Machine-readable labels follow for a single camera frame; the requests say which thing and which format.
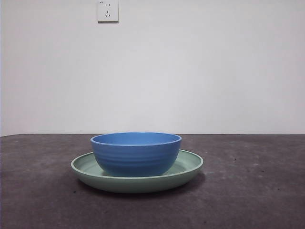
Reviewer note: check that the blue ribbed bowl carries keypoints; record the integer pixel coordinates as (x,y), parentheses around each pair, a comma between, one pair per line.
(135,157)

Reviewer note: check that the green round plate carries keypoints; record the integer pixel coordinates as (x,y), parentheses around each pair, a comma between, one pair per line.
(133,184)

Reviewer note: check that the white wall socket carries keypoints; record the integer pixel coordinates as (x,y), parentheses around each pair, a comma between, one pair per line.
(108,12)

